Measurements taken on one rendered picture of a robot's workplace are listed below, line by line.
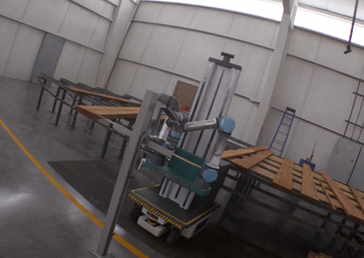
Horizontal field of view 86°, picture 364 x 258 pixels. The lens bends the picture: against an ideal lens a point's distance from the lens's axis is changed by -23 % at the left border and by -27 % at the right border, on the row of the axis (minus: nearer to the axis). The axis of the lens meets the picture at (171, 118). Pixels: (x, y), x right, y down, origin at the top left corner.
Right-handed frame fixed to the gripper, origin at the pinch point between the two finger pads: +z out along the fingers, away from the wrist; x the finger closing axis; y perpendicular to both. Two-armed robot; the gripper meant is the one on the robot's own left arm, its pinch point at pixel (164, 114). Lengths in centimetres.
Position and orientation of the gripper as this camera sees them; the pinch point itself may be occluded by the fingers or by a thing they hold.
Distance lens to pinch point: 174.1
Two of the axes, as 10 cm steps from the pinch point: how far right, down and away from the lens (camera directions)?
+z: -4.9, -0.9, -8.7
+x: 5.6, 7.3, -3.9
